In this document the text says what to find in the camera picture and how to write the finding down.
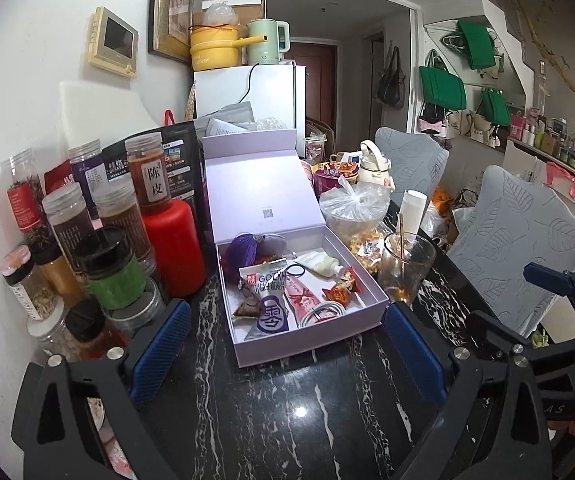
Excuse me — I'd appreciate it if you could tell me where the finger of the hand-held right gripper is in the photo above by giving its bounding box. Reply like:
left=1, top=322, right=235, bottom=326
left=469, top=310, right=575, bottom=371
left=523, top=261, right=575, bottom=331

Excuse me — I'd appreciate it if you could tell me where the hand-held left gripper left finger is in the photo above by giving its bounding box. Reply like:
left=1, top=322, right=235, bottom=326
left=11, top=297, right=193, bottom=480

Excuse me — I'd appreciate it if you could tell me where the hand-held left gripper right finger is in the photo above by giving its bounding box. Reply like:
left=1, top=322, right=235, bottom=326
left=382, top=302, right=553, bottom=480

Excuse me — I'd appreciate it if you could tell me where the small red snack packet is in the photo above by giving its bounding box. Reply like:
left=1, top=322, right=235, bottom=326
left=321, top=266, right=359, bottom=301

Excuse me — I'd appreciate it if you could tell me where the white cable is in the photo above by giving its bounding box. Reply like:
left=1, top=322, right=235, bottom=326
left=300, top=301, right=348, bottom=331

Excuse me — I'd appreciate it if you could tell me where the purple sachet packet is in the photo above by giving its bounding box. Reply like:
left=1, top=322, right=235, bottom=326
left=240, top=257, right=292, bottom=343

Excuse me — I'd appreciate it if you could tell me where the pink packet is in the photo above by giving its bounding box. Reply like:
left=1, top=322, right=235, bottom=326
left=282, top=277, right=318, bottom=331

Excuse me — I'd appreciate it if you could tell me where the purple tassel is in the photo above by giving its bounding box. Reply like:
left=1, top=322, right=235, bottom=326
left=224, top=232, right=265, bottom=273

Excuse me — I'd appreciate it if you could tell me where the cream lotion tube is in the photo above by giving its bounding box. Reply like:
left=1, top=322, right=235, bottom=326
left=295, top=251, right=343, bottom=281

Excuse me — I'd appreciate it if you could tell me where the grey purple sachet pouch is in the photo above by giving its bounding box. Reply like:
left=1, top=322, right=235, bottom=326
left=254, top=232, right=288, bottom=256

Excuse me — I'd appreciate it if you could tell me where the lavender gift box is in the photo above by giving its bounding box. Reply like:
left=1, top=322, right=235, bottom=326
left=201, top=129, right=391, bottom=368

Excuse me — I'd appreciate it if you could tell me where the large grey leaf-pattern chair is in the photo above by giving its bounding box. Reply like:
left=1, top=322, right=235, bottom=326
left=447, top=165, right=575, bottom=338

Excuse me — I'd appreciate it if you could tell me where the clear glass cup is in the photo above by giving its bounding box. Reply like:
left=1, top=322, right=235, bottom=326
left=378, top=232, right=437, bottom=306

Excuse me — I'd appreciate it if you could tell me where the pink plastic bag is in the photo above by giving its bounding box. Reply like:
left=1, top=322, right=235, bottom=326
left=545, top=161, right=575, bottom=201

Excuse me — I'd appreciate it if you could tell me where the red cylinder container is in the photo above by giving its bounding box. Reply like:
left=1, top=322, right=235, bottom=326
left=142, top=199, right=207, bottom=298

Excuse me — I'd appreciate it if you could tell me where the waffle snack bag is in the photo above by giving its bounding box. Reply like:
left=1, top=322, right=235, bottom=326
left=348, top=232, right=388, bottom=276

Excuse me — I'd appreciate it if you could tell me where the thin stick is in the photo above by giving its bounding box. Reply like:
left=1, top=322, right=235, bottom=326
left=398, top=212, right=411, bottom=281

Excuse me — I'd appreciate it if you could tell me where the group of plastic spice jars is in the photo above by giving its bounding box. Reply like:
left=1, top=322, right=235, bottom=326
left=0, top=131, right=175, bottom=361

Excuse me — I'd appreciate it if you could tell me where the row of bottles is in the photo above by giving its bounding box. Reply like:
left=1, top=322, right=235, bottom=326
left=510, top=107, right=575, bottom=181

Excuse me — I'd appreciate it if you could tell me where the white paper towel roll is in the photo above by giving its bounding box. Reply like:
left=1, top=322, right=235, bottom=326
left=398, top=189, right=428, bottom=241

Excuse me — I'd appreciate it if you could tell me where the clear plastic bag with bowl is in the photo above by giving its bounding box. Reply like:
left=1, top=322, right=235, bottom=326
left=319, top=180, right=392, bottom=241

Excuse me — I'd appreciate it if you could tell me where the green tote bag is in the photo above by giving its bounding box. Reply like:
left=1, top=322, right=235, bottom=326
left=477, top=87, right=511, bottom=127
left=419, top=50, right=468, bottom=107

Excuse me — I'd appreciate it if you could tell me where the small grey leaf-pattern chair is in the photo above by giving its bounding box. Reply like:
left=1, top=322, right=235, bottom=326
left=375, top=126, right=451, bottom=211

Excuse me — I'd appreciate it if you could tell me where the black printed bag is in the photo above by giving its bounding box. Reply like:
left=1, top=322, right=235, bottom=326
left=101, top=121, right=213, bottom=256

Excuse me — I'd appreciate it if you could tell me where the purple noodle cup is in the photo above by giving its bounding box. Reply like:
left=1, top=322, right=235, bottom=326
left=313, top=162, right=351, bottom=196

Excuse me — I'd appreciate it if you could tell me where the bamboo pole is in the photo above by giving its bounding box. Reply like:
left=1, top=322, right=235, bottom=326
left=515, top=0, right=575, bottom=126

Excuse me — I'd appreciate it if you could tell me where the grey plastic bag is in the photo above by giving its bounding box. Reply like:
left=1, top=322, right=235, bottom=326
left=194, top=101, right=258, bottom=136

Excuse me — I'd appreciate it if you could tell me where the black handbag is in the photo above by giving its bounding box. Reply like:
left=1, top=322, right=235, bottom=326
left=376, top=45, right=407, bottom=110

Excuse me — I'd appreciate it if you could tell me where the white fridge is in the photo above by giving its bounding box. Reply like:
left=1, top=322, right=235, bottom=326
left=193, top=62, right=307, bottom=158

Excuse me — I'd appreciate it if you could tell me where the brown door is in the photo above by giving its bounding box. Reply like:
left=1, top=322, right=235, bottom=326
left=287, top=42, right=338, bottom=136

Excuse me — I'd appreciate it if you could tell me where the yellow cooking pot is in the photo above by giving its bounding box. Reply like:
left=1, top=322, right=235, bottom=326
left=188, top=25, right=263, bottom=72

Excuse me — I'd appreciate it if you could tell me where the light green kettle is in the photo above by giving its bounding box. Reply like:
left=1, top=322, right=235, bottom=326
left=246, top=18, right=291, bottom=66

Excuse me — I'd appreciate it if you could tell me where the small clear plastic bag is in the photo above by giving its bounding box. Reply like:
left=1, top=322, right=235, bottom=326
left=202, top=2, right=240, bottom=28

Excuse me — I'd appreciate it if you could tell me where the framed picture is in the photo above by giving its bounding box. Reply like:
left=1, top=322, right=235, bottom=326
left=148, top=0, right=195, bottom=65

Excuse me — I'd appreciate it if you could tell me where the cardboard box with pink print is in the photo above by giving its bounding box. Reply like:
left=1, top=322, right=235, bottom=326
left=192, top=0, right=268, bottom=28

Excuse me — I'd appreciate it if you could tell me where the white jug with handle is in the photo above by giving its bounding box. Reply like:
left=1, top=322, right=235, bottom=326
left=356, top=140, right=393, bottom=186

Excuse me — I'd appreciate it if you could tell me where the black power cord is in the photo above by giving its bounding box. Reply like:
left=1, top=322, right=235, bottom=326
left=240, top=64, right=260, bottom=108

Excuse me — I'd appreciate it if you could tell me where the wall intercom panel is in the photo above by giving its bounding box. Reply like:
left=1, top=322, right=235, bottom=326
left=86, top=6, right=139, bottom=78

